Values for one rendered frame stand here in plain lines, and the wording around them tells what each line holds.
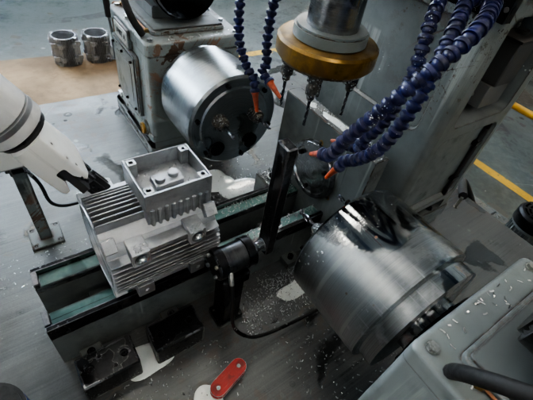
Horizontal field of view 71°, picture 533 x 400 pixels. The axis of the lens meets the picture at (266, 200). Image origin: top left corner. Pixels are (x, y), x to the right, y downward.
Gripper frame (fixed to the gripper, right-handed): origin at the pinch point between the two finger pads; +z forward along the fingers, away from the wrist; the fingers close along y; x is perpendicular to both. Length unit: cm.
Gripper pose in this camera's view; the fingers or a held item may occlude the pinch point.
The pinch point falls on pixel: (95, 183)
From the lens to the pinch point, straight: 70.7
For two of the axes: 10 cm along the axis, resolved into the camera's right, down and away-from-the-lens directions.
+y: 5.5, 6.4, -5.4
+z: 2.9, 4.5, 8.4
